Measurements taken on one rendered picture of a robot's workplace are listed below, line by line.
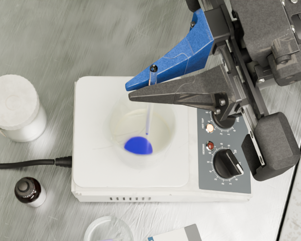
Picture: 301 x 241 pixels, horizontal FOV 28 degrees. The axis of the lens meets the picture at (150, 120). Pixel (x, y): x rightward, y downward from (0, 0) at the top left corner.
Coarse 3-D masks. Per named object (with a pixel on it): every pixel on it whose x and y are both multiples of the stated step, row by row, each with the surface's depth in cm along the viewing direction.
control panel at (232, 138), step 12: (204, 120) 66; (240, 120) 68; (204, 132) 65; (216, 132) 66; (228, 132) 67; (240, 132) 68; (204, 144) 65; (216, 144) 66; (228, 144) 67; (240, 144) 68; (204, 156) 65; (240, 156) 67; (204, 168) 64; (204, 180) 64; (216, 180) 65; (228, 180) 66; (240, 180) 66; (240, 192) 66
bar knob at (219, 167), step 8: (224, 152) 64; (232, 152) 65; (216, 160) 65; (224, 160) 65; (232, 160) 64; (216, 168) 65; (224, 168) 65; (232, 168) 65; (240, 168) 64; (224, 176) 65; (232, 176) 66
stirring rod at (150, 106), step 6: (150, 66) 42; (156, 66) 42; (150, 72) 42; (156, 72) 42; (150, 78) 43; (156, 78) 44; (150, 84) 45; (150, 108) 51; (150, 114) 53; (150, 120) 55; (150, 126) 57
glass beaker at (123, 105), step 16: (128, 96) 55; (112, 112) 55; (128, 112) 60; (160, 112) 60; (176, 112) 55; (112, 128) 57; (176, 128) 54; (128, 160) 58; (144, 160) 56; (160, 160) 59
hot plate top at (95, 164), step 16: (80, 80) 64; (96, 80) 64; (112, 80) 64; (128, 80) 64; (80, 96) 63; (96, 96) 63; (112, 96) 63; (80, 112) 63; (96, 112) 63; (80, 128) 62; (96, 128) 62; (80, 144) 62; (96, 144) 62; (112, 144) 62; (176, 144) 62; (80, 160) 62; (96, 160) 62; (112, 160) 62; (176, 160) 62; (80, 176) 61; (96, 176) 61; (112, 176) 61; (128, 176) 61; (144, 176) 61; (160, 176) 61; (176, 176) 61
